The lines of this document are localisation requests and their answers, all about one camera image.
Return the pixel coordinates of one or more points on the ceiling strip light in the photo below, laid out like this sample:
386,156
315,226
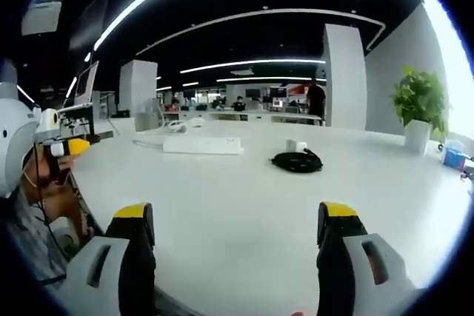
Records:
255,64

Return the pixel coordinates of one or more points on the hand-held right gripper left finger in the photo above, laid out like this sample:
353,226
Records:
100,271

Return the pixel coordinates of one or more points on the person's grey clothing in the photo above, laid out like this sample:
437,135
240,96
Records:
26,242

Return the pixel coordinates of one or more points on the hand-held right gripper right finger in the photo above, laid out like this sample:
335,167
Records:
374,275

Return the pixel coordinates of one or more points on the blue box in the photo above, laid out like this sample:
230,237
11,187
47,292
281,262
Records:
454,158

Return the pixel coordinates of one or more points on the person's right hand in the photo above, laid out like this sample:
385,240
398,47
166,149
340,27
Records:
298,313

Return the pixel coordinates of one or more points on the person's head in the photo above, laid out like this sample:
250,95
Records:
37,173

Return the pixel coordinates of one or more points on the dark equipment stand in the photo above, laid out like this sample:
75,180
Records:
79,123

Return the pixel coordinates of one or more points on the white desk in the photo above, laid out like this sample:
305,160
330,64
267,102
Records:
237,190

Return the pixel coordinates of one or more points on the clear plastic container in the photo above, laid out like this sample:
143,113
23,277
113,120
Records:
148,116

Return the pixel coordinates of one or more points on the white head-worn device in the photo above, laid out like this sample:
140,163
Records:
13,138

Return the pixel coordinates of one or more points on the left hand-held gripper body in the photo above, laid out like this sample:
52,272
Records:
45,123

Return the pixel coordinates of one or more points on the green potted plant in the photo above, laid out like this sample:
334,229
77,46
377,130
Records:
420,109

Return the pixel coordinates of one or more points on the background monitor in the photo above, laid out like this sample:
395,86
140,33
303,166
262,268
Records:
278,92
252,93

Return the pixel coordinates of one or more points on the white charger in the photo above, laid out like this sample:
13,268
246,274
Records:
296,144

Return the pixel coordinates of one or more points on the ceiling mounted unit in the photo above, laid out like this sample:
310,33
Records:
41,14

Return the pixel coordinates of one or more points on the white power strip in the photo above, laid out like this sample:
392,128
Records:
201,144

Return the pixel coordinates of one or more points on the background white counter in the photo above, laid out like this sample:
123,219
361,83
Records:
252,115

